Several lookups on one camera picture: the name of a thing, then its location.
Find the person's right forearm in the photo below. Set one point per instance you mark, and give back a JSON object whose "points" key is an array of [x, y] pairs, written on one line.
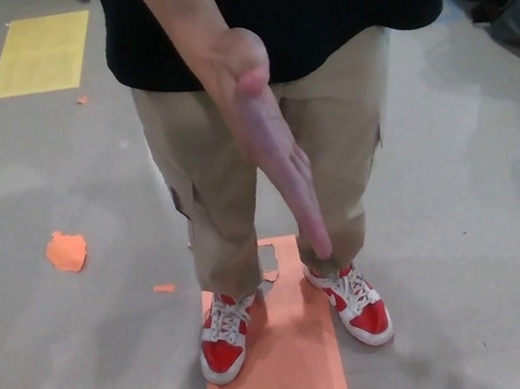
{"points": [[182, 15]]}

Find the tiny orange paper scrap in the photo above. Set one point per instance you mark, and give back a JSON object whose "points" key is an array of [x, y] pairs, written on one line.
{"points": [[82, 100]]}

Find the red white left sneaker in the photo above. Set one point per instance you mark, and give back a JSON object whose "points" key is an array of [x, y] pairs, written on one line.
{"points": [[364, 321]]}

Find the khaki cargo pants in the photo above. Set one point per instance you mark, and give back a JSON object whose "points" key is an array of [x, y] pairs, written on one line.
{"points": [[206, 163]]}

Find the large torn orange paper piece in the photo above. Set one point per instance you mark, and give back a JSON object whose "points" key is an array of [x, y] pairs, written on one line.
{"points": [[67, 251]]}

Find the red white right sneaker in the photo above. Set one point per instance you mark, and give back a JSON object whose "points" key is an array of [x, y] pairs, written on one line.
{"points": [[222, 352]]}

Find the red white sneaker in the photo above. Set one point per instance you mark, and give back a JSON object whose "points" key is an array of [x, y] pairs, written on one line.
{"points": [[222, 352], [364, 321]]}

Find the orange rectangular floor sheet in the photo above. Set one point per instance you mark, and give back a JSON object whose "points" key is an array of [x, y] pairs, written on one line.
{"points": [[290, 366]]}

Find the person's right hand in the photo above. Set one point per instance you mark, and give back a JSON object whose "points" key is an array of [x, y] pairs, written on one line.
{"points": [[259, 121]]}

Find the yellow rectangular floor sheet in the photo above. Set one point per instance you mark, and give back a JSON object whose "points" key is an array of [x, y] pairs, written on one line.
{"points": [[40, 53]]}

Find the small orange paper strip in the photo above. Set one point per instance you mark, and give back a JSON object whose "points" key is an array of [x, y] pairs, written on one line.
{"points": [[164, 289]]}

